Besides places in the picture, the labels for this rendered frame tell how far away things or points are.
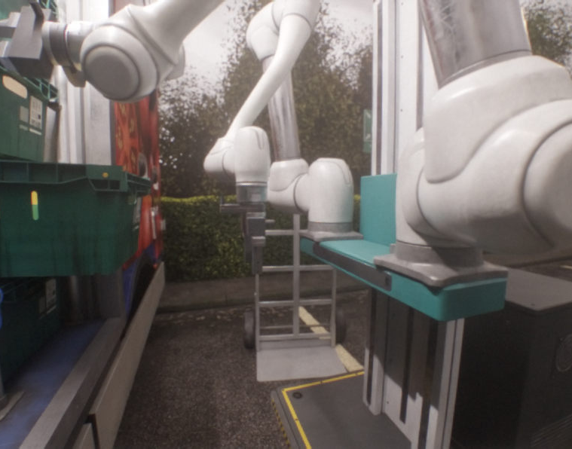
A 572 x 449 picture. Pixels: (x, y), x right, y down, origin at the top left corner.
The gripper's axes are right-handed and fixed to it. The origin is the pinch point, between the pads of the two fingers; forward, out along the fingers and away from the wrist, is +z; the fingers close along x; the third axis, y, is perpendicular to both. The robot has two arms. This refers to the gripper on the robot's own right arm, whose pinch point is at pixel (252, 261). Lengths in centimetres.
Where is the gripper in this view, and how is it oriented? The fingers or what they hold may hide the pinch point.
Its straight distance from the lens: 82.4
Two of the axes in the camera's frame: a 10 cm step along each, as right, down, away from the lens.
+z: 0.0, 10.0, 1.0
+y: 9.6, -0.3, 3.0
